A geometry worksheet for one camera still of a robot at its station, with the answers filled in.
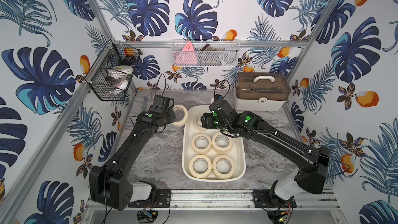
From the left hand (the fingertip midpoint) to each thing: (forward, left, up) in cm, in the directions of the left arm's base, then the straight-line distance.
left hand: (171, 113), depth 81 cm
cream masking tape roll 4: (-19, -29, -20) cm, 40 cm away
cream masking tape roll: (-5, -5, -2) cm, 7 cm away
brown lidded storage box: (+20, -49, 0) cm, 53 cm away
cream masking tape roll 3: (-6, -17, -20) cm, 27 cm away
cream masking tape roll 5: (-19, -17, -20) cm, 33 cm away
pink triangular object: (+31, -5, +14) cm, 35 cm away
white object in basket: (+20, +34, +6) cm, 40 cm away
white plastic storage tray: (-13, -21, -19) cm, 31 cm away
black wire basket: (+33, +39, +12) cm, 52 cm away
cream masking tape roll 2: (-5, -29, -20) cm, 36 cm away
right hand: (-5, -18, +5) cm, 20 cm away
